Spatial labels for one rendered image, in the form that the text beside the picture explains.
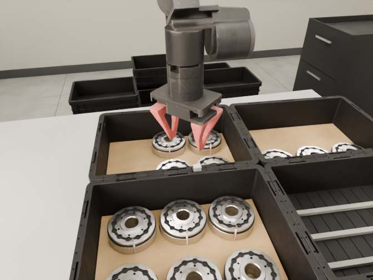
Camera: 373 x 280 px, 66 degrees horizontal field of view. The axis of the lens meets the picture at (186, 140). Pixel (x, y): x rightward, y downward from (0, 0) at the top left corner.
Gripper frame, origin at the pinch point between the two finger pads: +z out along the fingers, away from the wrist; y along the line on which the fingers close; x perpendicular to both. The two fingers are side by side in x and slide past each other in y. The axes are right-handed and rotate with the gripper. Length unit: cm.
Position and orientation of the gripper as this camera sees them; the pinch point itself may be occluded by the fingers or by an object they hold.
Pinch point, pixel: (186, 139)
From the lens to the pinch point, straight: 52.0
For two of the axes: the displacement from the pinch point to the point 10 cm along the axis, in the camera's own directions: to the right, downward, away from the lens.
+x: -5.8, 4.7, -6.6
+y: -8.1, -3.2, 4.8
